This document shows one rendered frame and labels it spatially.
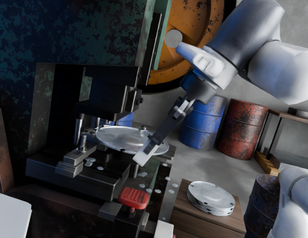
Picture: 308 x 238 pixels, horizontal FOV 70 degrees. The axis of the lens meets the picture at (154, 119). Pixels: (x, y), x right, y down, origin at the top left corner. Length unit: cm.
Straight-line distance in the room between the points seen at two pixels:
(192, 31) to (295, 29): 338
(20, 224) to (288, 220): 86
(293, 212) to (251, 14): 70
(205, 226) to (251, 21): 114
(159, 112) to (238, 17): 381
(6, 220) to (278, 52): 86
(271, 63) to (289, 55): 3
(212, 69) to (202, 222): 106
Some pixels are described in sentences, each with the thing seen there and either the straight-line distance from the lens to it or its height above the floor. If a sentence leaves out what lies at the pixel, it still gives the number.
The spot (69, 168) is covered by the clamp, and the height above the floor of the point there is 73.
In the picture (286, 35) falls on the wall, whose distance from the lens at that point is 442.
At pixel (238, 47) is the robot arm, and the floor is 113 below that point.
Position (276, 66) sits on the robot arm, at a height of 111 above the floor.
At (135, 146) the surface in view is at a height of 78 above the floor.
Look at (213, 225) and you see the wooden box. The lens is 138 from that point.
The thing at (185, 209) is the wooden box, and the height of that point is 35.
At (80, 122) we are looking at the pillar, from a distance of 84.
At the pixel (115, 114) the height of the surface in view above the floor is 89.
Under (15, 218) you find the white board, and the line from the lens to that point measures 86.
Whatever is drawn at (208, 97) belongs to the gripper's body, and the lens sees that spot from 45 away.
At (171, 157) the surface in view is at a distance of 79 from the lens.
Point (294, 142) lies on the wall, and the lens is 461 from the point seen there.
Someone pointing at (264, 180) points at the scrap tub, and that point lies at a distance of 196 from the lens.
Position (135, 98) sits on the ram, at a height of 95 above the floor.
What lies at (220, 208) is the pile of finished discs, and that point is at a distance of 138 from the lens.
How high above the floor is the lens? 106
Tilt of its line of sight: 12 degrees down
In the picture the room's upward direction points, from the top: 13 degrees clockwise
